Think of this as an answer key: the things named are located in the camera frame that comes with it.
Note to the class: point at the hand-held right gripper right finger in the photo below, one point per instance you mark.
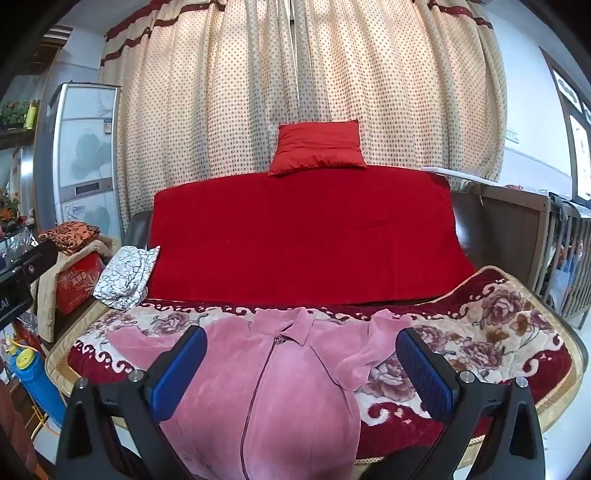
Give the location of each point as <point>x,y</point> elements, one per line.
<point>425,374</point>

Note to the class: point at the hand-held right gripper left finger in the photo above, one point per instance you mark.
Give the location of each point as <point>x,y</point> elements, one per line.
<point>180,374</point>

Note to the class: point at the beige coat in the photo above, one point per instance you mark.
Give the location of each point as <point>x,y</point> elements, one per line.
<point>44,300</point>

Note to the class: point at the red cardboard box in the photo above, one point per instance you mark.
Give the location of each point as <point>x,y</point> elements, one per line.
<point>76,284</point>

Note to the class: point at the orange black patterned cloth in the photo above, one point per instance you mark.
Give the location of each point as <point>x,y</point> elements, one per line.
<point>69,235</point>

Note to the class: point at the orange artificial flowers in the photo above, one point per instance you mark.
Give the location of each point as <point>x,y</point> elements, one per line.
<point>8,210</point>

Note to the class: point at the floral plush blanket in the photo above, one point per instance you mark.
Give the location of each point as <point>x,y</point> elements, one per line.
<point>485,323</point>

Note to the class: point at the white black patterned cloth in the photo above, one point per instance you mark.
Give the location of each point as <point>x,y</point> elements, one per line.
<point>124,277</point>

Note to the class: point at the blue yellow spray bottle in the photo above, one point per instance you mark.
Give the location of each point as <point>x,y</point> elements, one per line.
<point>37,383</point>

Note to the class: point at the standing air conditioner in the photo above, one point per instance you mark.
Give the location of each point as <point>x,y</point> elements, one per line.
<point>83,152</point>

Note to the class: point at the wooden crib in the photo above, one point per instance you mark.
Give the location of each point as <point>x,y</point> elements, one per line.
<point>508,230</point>

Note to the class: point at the red sofa cover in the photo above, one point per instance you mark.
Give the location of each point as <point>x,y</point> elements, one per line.
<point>300,230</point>

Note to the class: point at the white board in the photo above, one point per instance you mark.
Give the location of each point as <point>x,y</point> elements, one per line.
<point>461,174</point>

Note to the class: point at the beige dotted curtain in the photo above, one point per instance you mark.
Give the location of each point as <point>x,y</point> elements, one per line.
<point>406,92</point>
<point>198,115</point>

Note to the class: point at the red satin pillow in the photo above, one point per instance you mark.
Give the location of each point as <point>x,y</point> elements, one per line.
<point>316,147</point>

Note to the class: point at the white wall socket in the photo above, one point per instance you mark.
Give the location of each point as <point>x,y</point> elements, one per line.
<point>512,136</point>

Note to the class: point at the framed wall picture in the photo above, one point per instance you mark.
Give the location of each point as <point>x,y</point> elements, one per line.
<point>565,92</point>

